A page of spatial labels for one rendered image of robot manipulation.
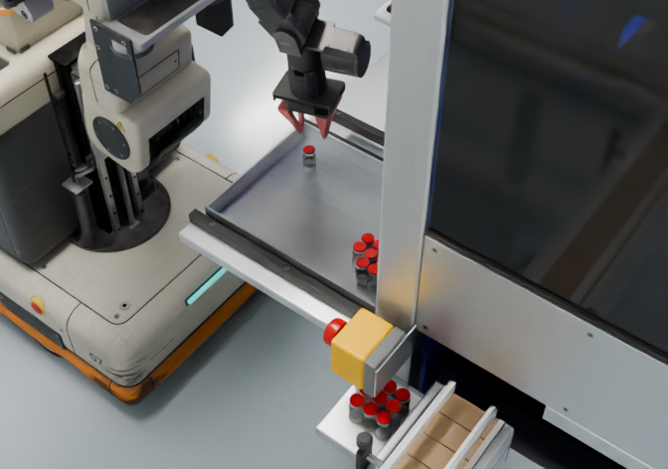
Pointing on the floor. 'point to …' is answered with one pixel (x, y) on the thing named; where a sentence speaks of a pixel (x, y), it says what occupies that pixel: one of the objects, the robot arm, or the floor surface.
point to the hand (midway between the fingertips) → (312, 130)
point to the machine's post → (412, 142)
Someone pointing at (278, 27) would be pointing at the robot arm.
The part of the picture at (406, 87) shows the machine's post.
